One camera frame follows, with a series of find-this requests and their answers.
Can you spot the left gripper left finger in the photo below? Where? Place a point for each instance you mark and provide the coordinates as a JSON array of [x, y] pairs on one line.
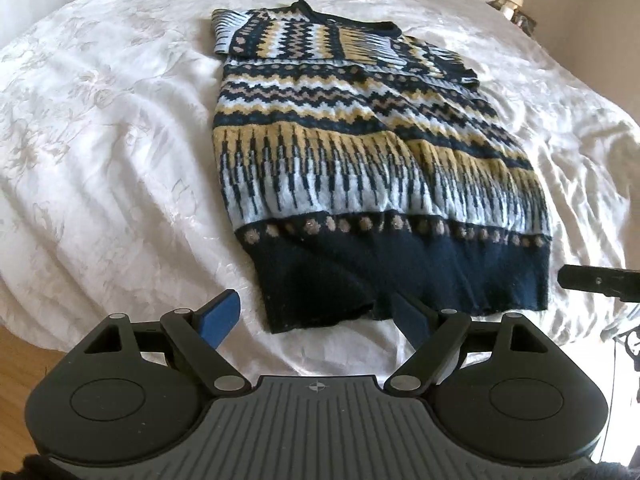
[[216, 319]]

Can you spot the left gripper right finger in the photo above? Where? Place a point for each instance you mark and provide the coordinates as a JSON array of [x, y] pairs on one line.
[[413, 318]]

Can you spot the navy yellow patterned knit sweater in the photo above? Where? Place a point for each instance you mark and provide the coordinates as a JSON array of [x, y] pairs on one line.
[[356, 162]]

